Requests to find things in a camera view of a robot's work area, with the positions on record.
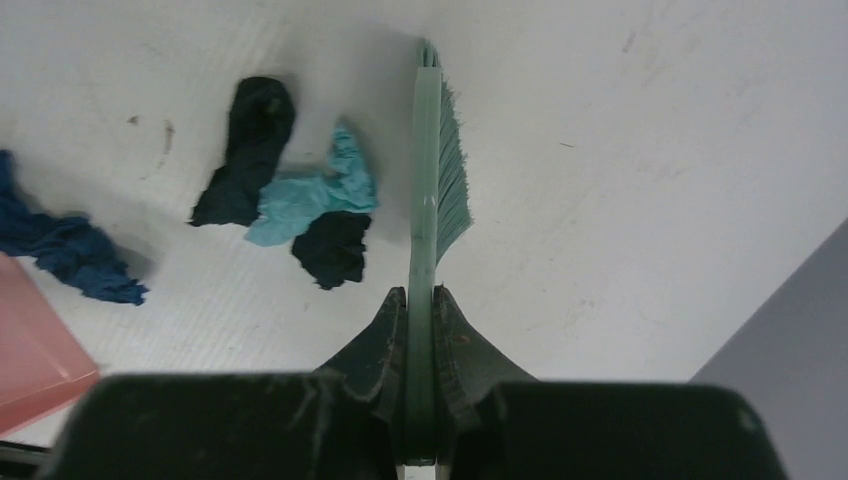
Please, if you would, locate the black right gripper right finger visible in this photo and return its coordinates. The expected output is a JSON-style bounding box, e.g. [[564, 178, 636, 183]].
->
[[433, 287, 787, 479]]

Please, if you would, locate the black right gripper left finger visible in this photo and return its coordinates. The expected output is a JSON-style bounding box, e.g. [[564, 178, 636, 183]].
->
[[36, 287, 406, 479]]

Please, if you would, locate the green hand brush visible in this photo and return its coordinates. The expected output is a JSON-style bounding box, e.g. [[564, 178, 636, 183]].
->
[[404, 38, 473, 466]]

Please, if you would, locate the pink plastic dustpan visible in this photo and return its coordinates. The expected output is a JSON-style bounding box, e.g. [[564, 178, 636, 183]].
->
[[1, 255, 100, 437]]

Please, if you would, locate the small black paper scrap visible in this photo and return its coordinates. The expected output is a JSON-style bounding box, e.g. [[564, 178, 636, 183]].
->
[[291, 211, 372, 290]]

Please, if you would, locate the light blue paper scrap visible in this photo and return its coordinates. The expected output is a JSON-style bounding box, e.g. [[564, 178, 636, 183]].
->
[[245, 124, 378, 247]]

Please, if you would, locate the dark green paper scrap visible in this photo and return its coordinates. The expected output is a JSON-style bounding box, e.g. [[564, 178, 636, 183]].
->
[[189, 76, 296, 227]]

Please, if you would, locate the dark blue paper scrap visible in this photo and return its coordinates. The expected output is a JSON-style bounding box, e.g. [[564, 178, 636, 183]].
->
[[1, 150, 148, 306]]

